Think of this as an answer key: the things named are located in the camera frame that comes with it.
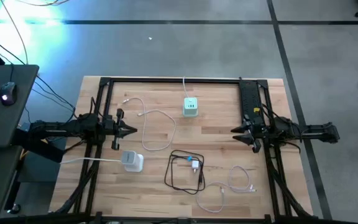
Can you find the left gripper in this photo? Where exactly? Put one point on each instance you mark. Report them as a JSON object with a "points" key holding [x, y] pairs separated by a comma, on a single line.
{"points": [[116, 129]]}

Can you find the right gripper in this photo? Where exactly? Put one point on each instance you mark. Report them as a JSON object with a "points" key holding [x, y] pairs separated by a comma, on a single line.
{"points": [[256, 130]]}

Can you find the black computer mouse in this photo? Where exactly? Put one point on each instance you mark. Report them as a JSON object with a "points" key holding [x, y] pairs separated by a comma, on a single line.
{"points": [[8, 93]]}

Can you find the white tower power strip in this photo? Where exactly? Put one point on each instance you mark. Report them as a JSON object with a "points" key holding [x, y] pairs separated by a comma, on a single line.
{"points": [[132, 161]]}

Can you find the white wall charger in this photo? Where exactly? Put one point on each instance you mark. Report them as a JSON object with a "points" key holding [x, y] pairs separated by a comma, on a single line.
{"points": [[195, 165]]}

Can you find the white outlet cube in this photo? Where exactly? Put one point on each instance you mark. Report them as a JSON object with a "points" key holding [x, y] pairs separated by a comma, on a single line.
{"points": [[190, 109]]}

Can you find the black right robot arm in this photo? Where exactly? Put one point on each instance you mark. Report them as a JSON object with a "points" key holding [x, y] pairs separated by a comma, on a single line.
{"points": [[315, 130]]}

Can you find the black flat power strip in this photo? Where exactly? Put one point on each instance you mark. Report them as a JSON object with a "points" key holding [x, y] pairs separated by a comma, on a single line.
{"points": [[247, 96]]}

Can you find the black table frame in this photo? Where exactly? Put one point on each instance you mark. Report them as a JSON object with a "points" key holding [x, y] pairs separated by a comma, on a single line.
{"points": [[172, 80]]}

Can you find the dark side desk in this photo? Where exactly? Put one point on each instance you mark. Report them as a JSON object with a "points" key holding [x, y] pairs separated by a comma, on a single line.
{"points": [[8, 124]]}

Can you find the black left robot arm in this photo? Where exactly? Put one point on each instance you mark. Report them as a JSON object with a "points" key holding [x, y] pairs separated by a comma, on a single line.
{"points": [[70, 127]]}

